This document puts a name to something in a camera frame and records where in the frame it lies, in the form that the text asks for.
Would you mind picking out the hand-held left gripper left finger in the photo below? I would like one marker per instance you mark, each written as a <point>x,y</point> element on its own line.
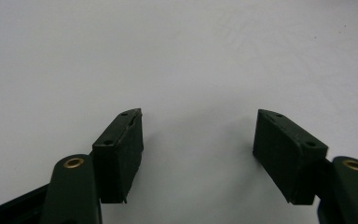
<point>118,158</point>

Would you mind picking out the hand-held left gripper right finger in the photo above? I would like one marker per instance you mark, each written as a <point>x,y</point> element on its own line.
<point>287,158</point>

